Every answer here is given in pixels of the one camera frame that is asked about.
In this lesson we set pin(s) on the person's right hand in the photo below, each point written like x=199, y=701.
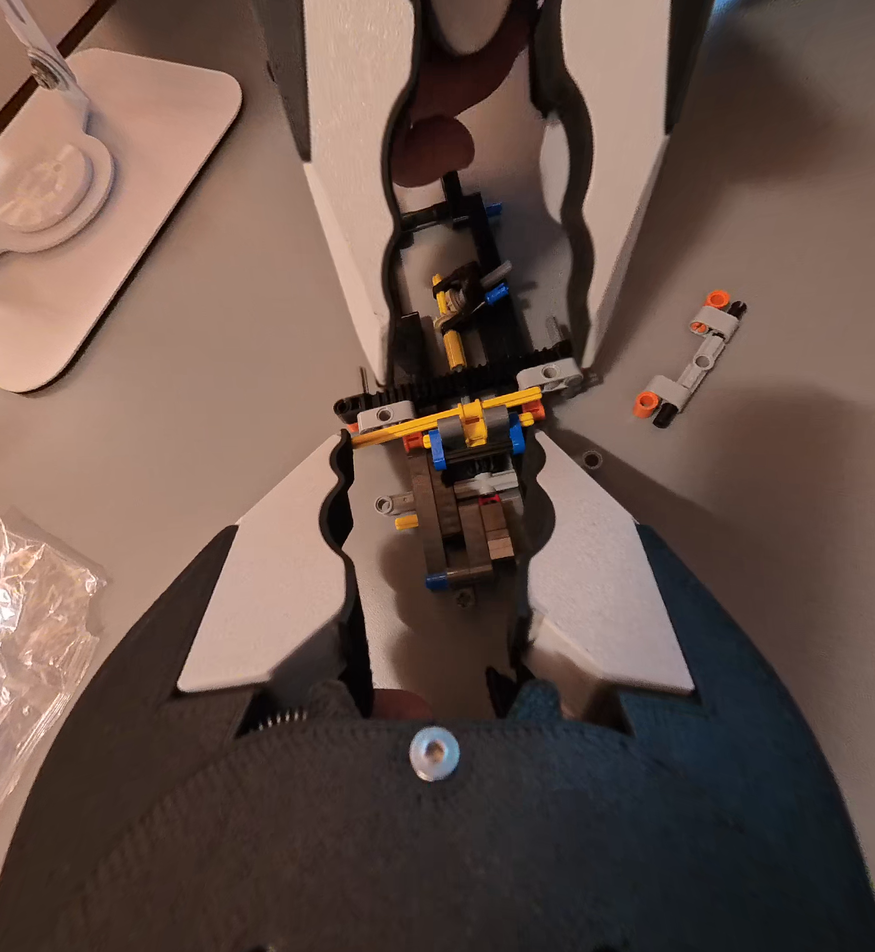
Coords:
x=437, y=152

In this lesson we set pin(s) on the clear plastic bag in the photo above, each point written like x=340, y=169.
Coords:
x=13, y=669

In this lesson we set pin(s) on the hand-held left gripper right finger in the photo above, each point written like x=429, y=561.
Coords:
x=601, y=587

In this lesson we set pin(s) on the multicoloured lego assembly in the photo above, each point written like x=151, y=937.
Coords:
x=475, y=428

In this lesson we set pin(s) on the small grey orange lego subassembly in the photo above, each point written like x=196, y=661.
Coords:
x=702, y=361

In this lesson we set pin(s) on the white stand base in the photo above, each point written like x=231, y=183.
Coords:
x=147, y=186

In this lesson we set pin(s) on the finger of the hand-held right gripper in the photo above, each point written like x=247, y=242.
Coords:
x=623, y=186
x=348, y=149

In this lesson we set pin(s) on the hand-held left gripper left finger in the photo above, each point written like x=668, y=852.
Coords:
x=274, y=587

